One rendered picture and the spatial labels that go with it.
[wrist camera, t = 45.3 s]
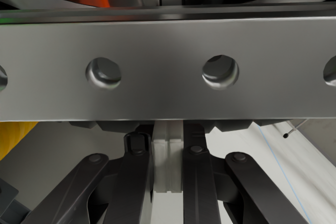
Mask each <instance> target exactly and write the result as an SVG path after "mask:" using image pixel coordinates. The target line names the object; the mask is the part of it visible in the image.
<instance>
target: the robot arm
mask: <svg viewBox="0 0 336 224"><path fill-rule="evenodd" d="M123 140H124V151H125V153H124V156H123V157H120V158H117V159H112V160H109V157H108V156H107V155H106V154H103V153H93V154H90V155H88V156H86V157H84V158H83V159H82V160H81V161H80V162H79V163H78V164H77V165H76V166H75V167H74V168H73V169H72V170H71V171H70V172H69V174H68V175H67V176H66V177H65V178H64V179H63V180H62V181H61V182H60V183H59V184H58V185H57V186H56V187H55V188H54V189H53V190H52V191H51V192H50V193H49V194H48V195H47V196H46V197H45V198H44V199H43V200H42V201H41V202H40V204H39V205H38V206H37V207H36V208H35V209H34V210H33V211H32V212H31V213H30V214H29V215H28V216H27V217H26V218H25V219H24V220H23V221H22V222H21V223H20V224H151V217H152V208H153V200H154V191H156V193H167V191H171V193H182V191H183V224H222V222H221V216H220V210H219V204H218V201H222V202H223V206H224V208H225V210H226V212H227V214H228V216H229V218H230V219H231V221H232V223H233V224H309V223H308V222H307V221H306V219H305V218H304V217H303V216H302V215H301V214H300V212H299V211H298V210H297V209H296V208H295V206H294V205H293V204H292V203H291V202H290V201H289V199H288V198H287V197H286V196H285V195H284V194H283V192H282V191H281V190H280V189H279V188H278V187H277V185H276V184H275V183H274V182H273V181H272V179H271V178H270V177H269V176H268V175H267V174H266V172H265V171H264V170H263V169H262V168H261V167H260V165H259V164H258V163H257V162H256V161H255V160H254V158H253V157H252V156H250V155H249V154H247V153H245V152H240V151H234V152H230V153H228V154H227V155H226V156H225V158H220V157H216V156H214V155H212V154H210V151H209V149H208V147H207V141H206V135H205V129H204V127H203V126H202V125H201V124H200V123H183V120H155V122H154V124H140V125H139V126H138V127H137V128H136V129H135V131H133V132H129V133H127V134H126V135H125V136H124V137H123Z"/></svg>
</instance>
